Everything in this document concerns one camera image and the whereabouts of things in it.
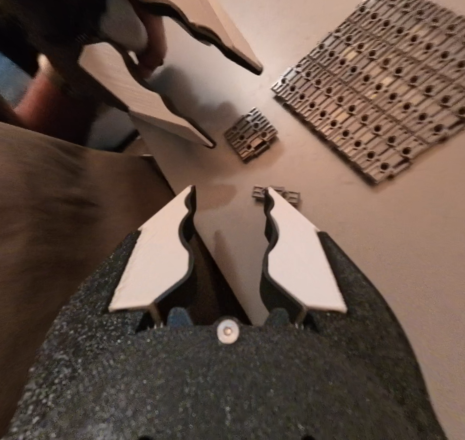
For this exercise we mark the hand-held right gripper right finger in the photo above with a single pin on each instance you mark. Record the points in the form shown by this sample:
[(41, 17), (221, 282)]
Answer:
[(308, 269)]

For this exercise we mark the person's left forearm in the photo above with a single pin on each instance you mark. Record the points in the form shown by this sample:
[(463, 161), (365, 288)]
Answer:
[(40, 98)]

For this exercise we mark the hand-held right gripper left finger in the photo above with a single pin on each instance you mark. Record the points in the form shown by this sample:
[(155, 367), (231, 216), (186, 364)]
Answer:
[(156, 262)]

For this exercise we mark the person's left hand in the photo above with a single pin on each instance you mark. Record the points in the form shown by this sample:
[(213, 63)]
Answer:
[(154, 44)]

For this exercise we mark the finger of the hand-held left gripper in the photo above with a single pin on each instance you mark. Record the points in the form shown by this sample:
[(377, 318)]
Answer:
[(196, 7), (138, 91)]

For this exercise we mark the mat of joined track links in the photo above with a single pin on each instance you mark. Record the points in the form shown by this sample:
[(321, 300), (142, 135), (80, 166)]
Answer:
[(374, 84)]

